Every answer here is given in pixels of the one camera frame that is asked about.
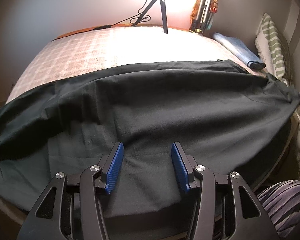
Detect pink checked bed sheet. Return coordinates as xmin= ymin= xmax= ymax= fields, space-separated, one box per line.
xmin=7 ymin=27 xmax=265 ymax=101

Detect dark green pants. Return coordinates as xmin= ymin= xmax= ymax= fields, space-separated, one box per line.
xmin=0 ymin=60 xmax=300 ymax=218

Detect purple striped trouser leg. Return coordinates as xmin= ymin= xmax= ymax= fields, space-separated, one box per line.
xmin=257 ymin=180 xmax=300 ymax=239

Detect green striped white pillow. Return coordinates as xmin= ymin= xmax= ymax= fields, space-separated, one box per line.
xmin=255 ymin=13 xmax=300 ymax=180

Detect black power cable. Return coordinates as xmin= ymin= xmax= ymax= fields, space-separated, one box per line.
xmin=52 ymin=0 xmax=154 ymax=41

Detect folded blue cloth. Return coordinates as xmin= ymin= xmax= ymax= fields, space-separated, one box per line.
xmin=212 ymin=33 xmax=266 ymax=70

